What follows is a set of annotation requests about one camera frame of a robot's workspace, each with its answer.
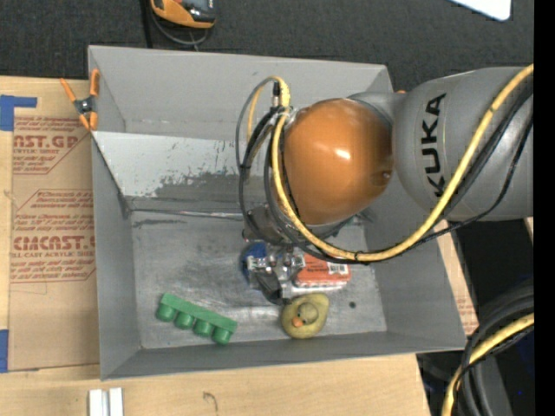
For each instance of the blue round object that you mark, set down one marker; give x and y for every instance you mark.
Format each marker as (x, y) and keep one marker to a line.
(247, 259)

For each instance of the orange-red box with barcode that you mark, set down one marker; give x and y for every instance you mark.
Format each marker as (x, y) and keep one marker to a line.
(323, 273)

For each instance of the grey metal bin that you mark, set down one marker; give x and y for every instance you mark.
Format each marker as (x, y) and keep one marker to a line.
(182, 249)

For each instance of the yellow rubber duck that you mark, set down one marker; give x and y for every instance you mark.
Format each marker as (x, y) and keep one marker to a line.
(305, 316)

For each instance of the green block with four pegs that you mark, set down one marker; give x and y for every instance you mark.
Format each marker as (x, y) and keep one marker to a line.
(195, 316)

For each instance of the brown cardboard board red print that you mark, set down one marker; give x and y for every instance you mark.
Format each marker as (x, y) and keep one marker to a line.
(47, 232)

